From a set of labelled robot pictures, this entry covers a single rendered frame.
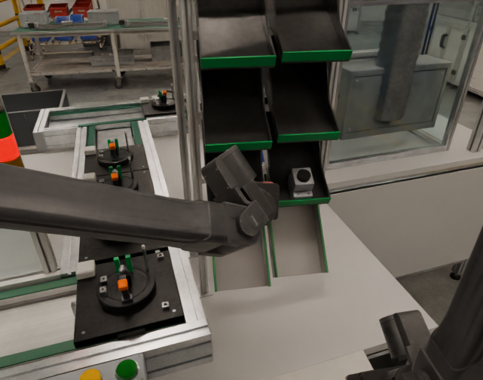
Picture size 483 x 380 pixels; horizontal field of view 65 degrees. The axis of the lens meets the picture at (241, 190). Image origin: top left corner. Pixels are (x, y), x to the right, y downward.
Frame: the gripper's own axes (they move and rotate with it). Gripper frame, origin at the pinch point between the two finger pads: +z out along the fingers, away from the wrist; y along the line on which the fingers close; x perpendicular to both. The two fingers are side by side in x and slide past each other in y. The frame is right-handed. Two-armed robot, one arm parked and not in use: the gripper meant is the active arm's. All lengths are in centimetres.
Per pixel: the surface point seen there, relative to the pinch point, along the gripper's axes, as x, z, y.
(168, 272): 22.9, 23.0, 17.1
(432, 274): 59, 143, -132
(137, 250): 19.3, 31.5, 26.7
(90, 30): -170, 464, 169
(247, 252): 15.5, 16.4, -2.7
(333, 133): -13.3, 0.7, -17.6
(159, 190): 5, 62, 25
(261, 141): -10.9, -2.1, -2.6
